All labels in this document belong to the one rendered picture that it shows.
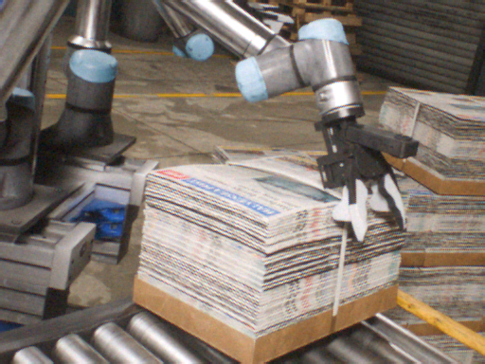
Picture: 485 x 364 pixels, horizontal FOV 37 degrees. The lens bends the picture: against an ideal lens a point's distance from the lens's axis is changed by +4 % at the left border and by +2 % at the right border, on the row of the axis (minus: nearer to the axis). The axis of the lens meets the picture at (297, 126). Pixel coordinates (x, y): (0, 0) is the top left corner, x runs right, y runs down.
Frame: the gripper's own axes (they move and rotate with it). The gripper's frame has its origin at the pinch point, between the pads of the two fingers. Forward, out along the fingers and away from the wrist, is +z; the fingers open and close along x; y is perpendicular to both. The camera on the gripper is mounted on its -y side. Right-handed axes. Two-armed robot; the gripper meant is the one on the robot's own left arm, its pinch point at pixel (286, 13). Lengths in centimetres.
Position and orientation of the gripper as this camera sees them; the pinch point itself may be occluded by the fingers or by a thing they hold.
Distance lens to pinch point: 224.0
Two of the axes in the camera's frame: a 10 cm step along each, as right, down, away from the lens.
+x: 3.3, 4.2, -8.5
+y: -2.5, 9.0, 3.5
